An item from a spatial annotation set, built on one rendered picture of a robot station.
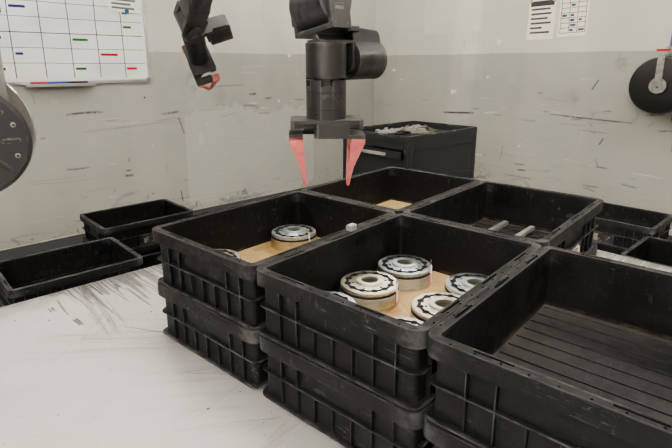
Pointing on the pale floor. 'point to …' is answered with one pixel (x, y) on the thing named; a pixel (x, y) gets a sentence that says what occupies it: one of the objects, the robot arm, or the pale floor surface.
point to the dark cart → (418, 149)
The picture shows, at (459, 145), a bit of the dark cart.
